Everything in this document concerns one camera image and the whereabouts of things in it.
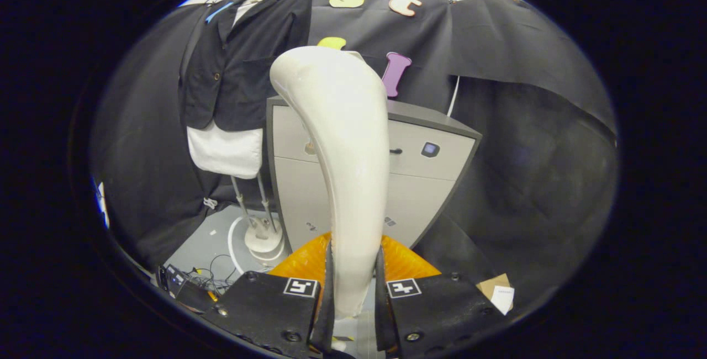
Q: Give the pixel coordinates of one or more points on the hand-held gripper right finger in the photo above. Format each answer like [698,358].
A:
[442,315]

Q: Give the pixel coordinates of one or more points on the black backdrop cloth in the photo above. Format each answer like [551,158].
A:
[525,154]

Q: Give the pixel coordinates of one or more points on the small cabinet lock panel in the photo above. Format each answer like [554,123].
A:
[431,149]

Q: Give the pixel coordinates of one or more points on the grey steamer pole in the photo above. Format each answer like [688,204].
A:
[244,204]
[265,201]

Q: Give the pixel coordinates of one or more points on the grey cabinet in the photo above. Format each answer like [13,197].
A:
[431,182]

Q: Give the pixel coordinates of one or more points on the brown cardboard piece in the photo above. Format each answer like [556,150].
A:
[491,283]

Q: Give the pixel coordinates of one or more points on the black suit jacket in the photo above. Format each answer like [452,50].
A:
[248,72]

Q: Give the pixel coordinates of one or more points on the white garment steamer base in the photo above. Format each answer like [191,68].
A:
[265,246]

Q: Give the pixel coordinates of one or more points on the white shirt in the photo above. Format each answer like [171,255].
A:
[226,152]

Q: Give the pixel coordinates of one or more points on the black electronic device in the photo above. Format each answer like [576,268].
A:
[190,295]

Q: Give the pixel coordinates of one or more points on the white paper slip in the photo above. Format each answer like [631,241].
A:
[504,299]

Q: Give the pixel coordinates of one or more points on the white garment steamer nozzle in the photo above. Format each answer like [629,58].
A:
[348,154]

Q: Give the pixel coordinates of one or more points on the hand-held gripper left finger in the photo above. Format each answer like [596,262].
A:
[265,315]

